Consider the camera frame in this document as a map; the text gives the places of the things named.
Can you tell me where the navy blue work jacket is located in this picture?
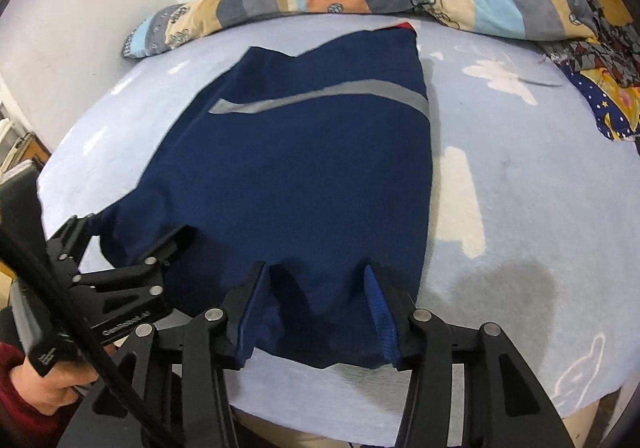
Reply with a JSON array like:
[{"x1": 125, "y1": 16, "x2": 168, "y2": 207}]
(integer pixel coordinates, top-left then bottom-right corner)
[{"x1": 93, "y1": 23, "x2": 433, "y2": 368}]

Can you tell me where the left hand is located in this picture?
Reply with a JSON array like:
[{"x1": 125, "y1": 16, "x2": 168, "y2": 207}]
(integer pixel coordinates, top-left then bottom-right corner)
[{"x1": 9, "y1": 359, "x2": 99, "y2": 416}]

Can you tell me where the red sleeve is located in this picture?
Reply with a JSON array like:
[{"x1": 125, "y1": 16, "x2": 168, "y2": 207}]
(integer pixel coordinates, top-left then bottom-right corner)
[{"x1": 1, "y1": 343, "x2": 65, "y2": 447}]

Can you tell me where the navy yellow star pillow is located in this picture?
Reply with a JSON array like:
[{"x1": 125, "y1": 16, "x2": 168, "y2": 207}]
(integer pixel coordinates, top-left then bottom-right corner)
[{"x1": 560, "y1": 64, "x2": 639, "y2": 141}]

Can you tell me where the dark patterned crumpled garment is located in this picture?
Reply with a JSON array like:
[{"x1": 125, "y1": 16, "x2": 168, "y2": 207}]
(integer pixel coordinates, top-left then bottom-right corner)
[{"x1": 541, "y1": 0, "x2": 639, "y2": 88}]

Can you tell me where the striped patchwork rolled quilt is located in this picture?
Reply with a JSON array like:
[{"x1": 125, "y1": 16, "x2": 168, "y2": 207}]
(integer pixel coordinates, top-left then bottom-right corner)
[{"x1": 122, "y1": 0, "x2": 597, "y2": 59}]

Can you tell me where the black cable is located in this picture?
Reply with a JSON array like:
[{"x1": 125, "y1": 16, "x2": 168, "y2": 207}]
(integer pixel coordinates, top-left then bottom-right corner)
[{"x1": 0, "y1": 227, "x2": 187, "y2": 448}]

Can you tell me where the grey charging cable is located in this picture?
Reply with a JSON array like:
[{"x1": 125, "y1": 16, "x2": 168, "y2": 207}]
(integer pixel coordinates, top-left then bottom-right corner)
[{"x1": 499, "y1": 54, "x2": 565, "y2": 90}]

